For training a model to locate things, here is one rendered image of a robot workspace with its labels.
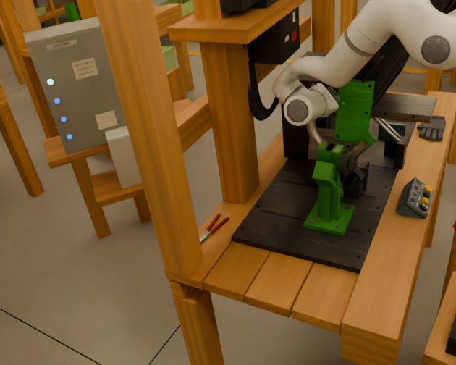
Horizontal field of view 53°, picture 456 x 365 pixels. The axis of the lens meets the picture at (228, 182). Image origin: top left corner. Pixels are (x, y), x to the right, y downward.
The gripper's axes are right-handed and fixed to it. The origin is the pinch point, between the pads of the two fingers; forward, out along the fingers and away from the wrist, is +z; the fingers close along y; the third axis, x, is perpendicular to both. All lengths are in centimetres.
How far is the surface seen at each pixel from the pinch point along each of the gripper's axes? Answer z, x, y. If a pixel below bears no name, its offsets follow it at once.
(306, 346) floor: 29, 88, -82
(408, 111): 18.7, -13.7, -19.8
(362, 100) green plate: 5.5, -7.0, -7.4
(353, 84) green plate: 5.4, -7.8, -1.4
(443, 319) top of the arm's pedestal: -32, 3, -67
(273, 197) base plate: -4.0, 36.1, -15.6
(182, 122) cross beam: -34.2, 29.8, 19.4
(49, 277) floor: 21, 205, 25
